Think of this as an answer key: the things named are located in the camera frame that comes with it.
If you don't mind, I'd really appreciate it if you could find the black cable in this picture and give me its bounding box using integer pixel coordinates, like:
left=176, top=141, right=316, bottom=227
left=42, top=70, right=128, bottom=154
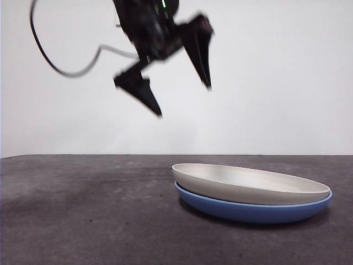
left=29, top=0, right=140, bottom=78

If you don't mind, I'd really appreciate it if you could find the white round plate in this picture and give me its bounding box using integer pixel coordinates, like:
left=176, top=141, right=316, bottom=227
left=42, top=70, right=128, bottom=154
left=171, top=163, right=331, bottom=206

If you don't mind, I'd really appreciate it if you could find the blue round plate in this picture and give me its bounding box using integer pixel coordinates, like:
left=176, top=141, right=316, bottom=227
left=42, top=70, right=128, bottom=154
left=173, top=181, right=333, bottom=224

